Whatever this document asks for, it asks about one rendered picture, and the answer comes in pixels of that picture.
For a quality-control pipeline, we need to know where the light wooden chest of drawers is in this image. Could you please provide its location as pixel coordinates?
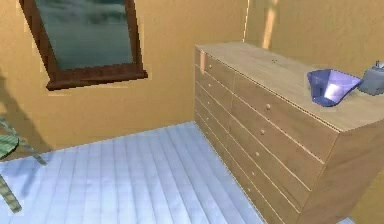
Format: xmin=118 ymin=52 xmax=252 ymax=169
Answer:
xmin=193 ymin=41 xmax=384 ymax=224

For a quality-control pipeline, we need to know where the brown framed window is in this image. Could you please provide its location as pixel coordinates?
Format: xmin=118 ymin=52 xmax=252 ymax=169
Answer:
xmin=18 ymin=0 xmax=149 ymax=92

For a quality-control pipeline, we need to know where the blue square bowl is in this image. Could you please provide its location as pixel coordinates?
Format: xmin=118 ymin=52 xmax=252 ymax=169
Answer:
xmin=306 ymin=68 xmax=364 ymax=108

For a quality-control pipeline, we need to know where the green striped chair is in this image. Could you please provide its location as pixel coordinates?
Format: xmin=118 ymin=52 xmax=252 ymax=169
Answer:
xmin=0 ymin=116 xmax=48 ymax=214

